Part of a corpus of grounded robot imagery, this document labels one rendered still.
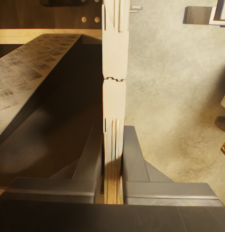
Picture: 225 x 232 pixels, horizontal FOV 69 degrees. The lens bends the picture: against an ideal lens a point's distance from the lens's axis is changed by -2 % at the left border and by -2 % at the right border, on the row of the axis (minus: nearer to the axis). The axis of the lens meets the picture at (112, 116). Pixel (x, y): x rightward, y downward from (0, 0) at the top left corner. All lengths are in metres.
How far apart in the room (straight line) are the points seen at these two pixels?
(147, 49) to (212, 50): 0.38
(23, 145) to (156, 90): 0.96
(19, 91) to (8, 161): 0.17
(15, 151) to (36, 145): 0.03
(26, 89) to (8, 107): 0.06
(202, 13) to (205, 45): 0.82
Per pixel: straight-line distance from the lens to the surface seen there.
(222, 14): 0.24
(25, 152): 0.26
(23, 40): 0.98
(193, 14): 0.34
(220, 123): 1.25
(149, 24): 1.06
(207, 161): 1.58
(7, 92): 0.39
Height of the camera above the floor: 1.04
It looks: 63 degrees down
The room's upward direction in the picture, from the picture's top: 177 degrees counter-clockwise
